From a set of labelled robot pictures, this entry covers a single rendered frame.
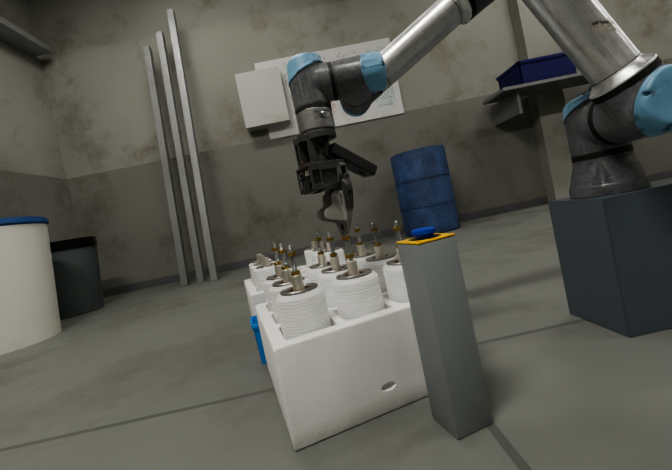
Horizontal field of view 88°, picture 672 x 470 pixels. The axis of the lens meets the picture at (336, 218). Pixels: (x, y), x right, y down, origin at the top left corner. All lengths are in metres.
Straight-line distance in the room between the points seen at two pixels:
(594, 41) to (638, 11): 4.74
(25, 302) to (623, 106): 2.72
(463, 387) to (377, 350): 0.16
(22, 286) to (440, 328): 2.39
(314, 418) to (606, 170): 0.79
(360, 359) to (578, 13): 0.75
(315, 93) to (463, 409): 0.60
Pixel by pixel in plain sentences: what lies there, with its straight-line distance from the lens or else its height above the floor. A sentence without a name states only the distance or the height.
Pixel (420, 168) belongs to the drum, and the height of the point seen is 0.61.
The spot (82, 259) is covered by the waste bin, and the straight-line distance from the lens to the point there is 3.44.
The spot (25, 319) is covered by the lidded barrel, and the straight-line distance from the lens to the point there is 2.67.
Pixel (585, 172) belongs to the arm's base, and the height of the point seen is 0.36.
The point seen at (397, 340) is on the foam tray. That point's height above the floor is 0.12.
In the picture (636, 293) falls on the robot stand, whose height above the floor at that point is 0.09.
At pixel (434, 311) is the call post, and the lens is 0.57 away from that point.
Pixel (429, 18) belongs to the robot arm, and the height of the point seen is 0.77.
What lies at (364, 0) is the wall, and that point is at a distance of 4.43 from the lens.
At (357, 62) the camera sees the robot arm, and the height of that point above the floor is 0.66.
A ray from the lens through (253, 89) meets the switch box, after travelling 3.89.
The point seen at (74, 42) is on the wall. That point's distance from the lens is 4.93.
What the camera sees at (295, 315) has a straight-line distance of 0.66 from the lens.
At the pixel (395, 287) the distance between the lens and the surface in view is 0.74.
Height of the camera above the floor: 0.39
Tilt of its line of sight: 1 degrees down
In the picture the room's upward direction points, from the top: 12 degrees counter-clockwise
